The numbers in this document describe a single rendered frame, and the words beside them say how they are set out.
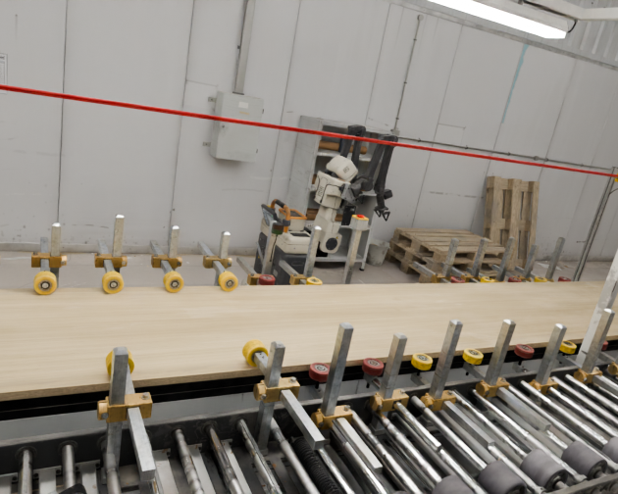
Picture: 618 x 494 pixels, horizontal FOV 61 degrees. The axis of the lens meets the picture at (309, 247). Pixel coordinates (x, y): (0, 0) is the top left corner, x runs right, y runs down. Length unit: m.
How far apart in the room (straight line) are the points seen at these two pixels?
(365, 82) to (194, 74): 1.83
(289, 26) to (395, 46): 1.25
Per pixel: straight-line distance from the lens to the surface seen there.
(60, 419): 1.80
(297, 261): 3.77
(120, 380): 1.48
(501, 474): 1.82
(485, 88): 6.90
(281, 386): 1.65
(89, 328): 2.03
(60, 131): 5.02
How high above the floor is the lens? 1.86
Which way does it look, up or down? 17 degrees down
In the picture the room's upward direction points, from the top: 11 degrees clockwise
